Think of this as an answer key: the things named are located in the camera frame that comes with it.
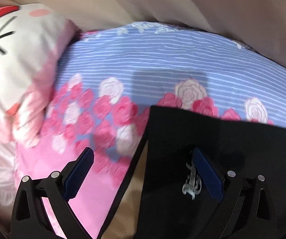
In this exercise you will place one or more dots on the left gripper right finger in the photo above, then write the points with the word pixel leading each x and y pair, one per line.
pixel 244 206

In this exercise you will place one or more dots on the black pants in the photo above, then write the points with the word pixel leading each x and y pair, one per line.
pixel 156 198

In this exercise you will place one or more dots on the white pink cartoon pillow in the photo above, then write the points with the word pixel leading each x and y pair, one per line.
pixel 32 40

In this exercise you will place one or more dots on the pink blue floral bedsheet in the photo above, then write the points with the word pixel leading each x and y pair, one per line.
pixel 107 81

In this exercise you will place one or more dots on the beige curtain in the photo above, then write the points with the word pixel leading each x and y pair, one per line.
pixel 260 24

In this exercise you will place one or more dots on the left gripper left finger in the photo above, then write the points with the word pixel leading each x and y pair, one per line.
pixel 29 217

